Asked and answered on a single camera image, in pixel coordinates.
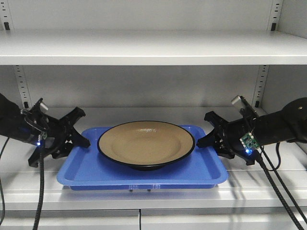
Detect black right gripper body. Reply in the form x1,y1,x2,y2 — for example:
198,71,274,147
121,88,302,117
211,119,255,165

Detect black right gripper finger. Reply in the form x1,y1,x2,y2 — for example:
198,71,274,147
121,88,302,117
196,130,216,148
204,111,228,131

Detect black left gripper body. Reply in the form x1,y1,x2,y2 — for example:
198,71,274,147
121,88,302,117
43,113,73,159

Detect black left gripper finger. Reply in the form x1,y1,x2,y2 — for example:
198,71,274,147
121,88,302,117
71,128,91,148
58,107,86,127

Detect blue plastic tray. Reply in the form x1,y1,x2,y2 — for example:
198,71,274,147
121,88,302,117
57,126,228,190

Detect beige plate with black rim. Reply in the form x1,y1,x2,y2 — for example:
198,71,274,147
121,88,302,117
97,121,195,171

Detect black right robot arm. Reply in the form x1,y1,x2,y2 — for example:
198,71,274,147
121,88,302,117
197,95,307,165

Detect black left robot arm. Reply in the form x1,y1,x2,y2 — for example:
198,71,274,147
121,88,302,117
0,94,90,168

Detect grey cabinet lower shelf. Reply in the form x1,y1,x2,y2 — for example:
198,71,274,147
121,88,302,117
0,106,307,211

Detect grey cabinet shelf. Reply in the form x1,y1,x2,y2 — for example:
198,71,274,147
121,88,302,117
0,106,307,211
0,30,307,66

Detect grey cabinet upper shelf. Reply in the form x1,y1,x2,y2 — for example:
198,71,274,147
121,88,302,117
0,30,307,66

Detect right braided black cable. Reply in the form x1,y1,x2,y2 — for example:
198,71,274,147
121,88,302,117
256,146,307,230

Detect braided black cable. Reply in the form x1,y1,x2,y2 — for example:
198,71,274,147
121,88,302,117
32,143,46,230
256,146,307,230

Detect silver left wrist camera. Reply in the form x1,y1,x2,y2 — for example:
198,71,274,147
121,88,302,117
35,98,48,113

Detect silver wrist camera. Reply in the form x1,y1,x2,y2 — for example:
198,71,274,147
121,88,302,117
230,94,259,115
35,98,48,113

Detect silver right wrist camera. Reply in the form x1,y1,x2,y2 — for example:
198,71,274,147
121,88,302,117
230,94,259,115

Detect left braided black cable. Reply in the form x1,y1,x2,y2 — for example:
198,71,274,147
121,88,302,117
32,143,46,230

